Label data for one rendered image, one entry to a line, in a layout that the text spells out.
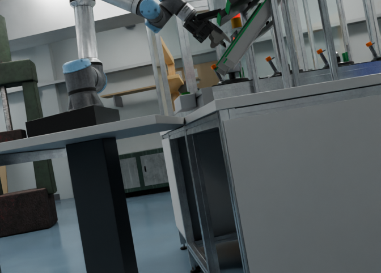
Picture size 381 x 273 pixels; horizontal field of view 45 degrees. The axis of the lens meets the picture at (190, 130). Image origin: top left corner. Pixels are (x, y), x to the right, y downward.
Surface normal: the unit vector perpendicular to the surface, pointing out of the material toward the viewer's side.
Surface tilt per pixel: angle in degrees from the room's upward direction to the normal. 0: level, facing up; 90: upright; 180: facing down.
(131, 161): 90
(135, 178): 90
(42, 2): 90
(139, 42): 90
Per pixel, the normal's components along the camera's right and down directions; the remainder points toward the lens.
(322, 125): 0.14, -0.04
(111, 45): -0.18, 0.01
